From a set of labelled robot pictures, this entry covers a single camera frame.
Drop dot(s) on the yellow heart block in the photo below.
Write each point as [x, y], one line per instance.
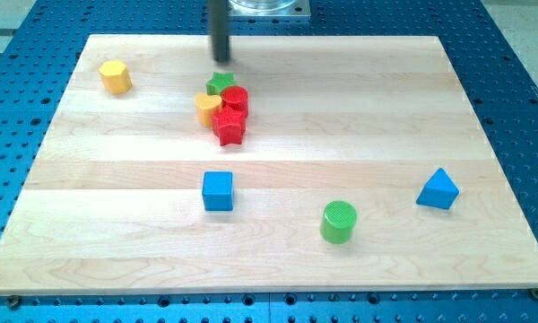
[206, 105]

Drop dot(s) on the blue triangle block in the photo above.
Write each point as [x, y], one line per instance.
[439, 191]

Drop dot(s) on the light wooden board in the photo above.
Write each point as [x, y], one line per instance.
[113, 202]

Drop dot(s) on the blue cube block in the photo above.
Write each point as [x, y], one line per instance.
[217, 191]

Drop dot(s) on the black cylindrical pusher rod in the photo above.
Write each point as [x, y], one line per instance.
[219, 30]

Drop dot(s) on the green star block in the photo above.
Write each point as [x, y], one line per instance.
[219, 82]

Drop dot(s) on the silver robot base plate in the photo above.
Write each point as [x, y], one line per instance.
[243, 10]

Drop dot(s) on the red star block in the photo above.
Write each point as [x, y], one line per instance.
[229, 126]

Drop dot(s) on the green cylinder block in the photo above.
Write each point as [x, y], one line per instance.
[339, 219]

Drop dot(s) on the yellow hexagon block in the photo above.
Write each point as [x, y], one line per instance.
[115, 77]

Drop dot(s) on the red cylinder block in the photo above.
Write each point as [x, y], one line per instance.
[236, 97]

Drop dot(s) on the blue perforated metal base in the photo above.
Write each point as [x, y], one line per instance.
[48, 42]

